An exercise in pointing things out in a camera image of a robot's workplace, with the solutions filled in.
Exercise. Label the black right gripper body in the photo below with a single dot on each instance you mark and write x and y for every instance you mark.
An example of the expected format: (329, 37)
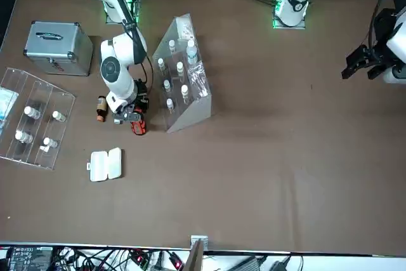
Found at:
(141, 93)

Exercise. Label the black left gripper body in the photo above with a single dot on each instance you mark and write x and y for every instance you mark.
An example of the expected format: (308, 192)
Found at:
(382, 39)

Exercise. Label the black orange barcode scanner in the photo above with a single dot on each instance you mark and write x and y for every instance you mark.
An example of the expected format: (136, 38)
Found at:
(138, 126)

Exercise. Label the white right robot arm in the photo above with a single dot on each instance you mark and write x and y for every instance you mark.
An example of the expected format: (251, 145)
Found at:
(119, 80)

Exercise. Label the white medicine bottle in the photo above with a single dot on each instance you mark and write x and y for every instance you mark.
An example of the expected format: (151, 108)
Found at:
(118, 121)

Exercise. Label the brown medicine bottle orange cap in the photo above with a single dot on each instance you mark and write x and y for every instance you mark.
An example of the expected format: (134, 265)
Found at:
(101, 106)

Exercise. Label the small clear bottle white cap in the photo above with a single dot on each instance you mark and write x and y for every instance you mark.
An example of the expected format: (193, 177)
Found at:
(180, 66)
(184, 89)
(161, 62)
(170, 103)
(167, 84)
(172, 44)

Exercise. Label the clear acrylic stepped shelf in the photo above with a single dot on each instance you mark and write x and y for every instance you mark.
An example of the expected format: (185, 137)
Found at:
(193, 112)

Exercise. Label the open white pill case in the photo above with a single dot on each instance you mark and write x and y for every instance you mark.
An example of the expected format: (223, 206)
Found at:
(104, 164)

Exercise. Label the clear swab packet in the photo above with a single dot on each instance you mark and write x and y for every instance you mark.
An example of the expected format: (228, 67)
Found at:
(198, 77)

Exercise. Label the clear bottle blue label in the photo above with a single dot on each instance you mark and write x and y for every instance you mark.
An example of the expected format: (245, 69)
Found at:
(191, 52)

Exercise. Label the small white capped bottle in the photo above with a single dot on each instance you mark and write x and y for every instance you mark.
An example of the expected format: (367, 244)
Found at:
(50, 142)
(23, 136)
(31, 112)
(58, 115)

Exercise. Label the white paper packet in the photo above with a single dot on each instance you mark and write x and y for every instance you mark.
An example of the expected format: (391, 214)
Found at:
(185, 28)

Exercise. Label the clear acrylic divided tray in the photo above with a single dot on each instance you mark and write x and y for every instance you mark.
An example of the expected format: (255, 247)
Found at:
(41, 93)

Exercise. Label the small white loose cap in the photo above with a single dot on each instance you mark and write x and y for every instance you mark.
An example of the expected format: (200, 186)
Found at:
(44, 149)

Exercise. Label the silver aluminium case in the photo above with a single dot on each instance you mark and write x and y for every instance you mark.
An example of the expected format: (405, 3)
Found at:
(57, 49)

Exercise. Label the blue white mask packet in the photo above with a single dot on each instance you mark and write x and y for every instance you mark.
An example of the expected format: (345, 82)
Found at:
(7, 99)

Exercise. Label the black power strip red light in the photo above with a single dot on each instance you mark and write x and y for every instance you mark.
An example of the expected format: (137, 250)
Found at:
(176, 262)
(139, 258)

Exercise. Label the black labelled electronic box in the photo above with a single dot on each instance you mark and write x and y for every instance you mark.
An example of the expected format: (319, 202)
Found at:
(28, 255)

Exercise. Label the silver camera mounting post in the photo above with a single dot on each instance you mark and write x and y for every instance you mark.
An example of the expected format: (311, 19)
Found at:
(196, 242)

